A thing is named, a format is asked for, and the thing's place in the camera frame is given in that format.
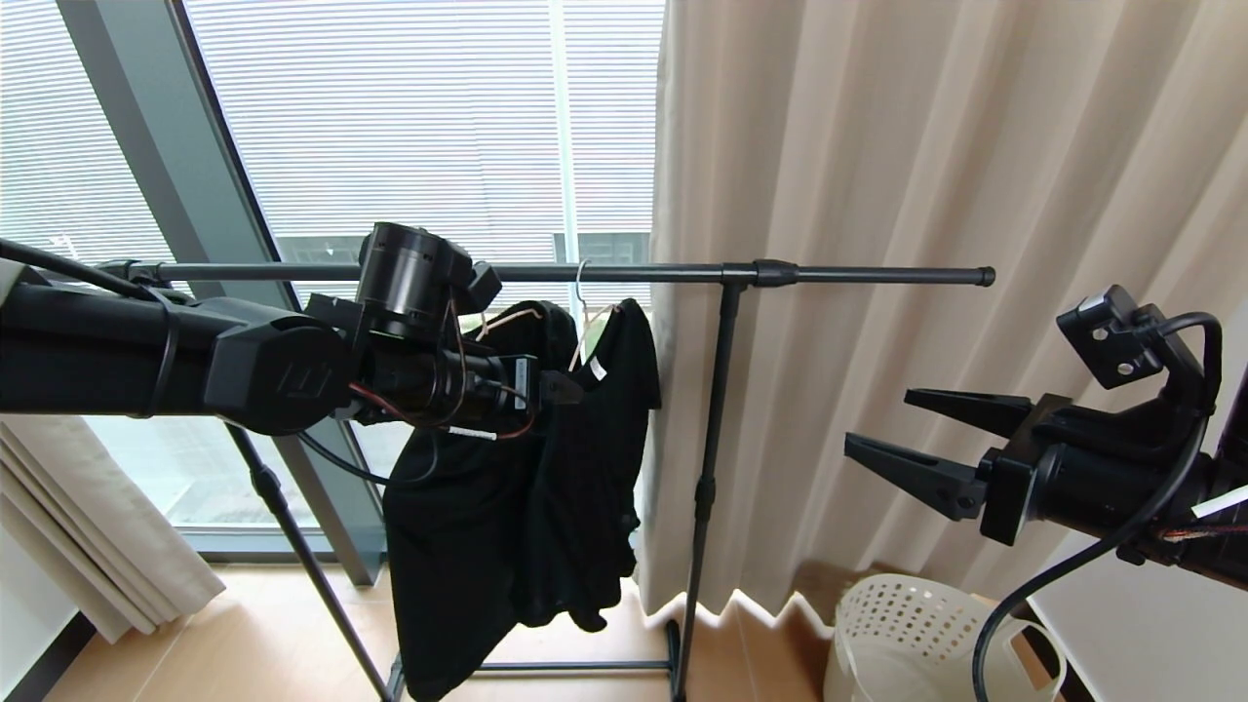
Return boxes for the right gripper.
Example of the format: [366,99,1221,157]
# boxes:
[844,388,1222,549]

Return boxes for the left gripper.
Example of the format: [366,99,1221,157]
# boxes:
[359,346,587,437]

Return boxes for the black shirt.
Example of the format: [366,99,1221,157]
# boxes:
[507,297,664,635]

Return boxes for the pink clothes hanger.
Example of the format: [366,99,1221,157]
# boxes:
[476,307,543,340]
[568,260,622,373]

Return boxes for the black shorts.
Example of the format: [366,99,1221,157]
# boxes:
[383,300,581,702]

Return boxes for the black clothes rack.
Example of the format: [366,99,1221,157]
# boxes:
[97,258,997,702]

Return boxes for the white laundry basket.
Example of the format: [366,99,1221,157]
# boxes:
[824,573,1069,702]

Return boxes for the beige curtain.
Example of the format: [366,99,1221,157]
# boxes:
[0,414,227,644]
[634,0,1248,625]

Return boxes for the window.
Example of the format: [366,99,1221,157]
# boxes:
[0,0,669,562]

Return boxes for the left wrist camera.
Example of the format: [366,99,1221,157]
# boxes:
[458,260,504,315]

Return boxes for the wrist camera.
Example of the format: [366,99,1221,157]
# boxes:
[458,260,504,315]
[1056,285,1205,393]

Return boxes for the black cable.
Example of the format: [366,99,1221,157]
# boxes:
[972,312,1226,702]
[0,237,442,488]

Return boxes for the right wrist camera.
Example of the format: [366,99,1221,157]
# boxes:
[1056,285,1205,393]

